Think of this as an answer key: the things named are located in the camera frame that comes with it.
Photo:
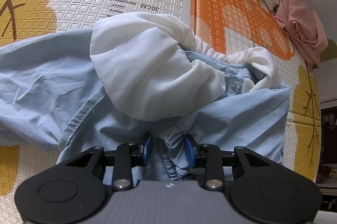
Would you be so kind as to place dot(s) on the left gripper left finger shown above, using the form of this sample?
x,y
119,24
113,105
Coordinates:
x,y
128,156

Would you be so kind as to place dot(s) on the colourful foam play mat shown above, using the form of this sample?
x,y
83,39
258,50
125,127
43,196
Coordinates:
x,y
79,189

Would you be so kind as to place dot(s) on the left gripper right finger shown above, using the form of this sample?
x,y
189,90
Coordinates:
x,y
209,158

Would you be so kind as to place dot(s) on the light blue shirt white collar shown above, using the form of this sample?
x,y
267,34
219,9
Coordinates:
x,y
138,73

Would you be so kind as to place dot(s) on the pink folded cloth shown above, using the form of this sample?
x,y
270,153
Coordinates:
x,y
301,24

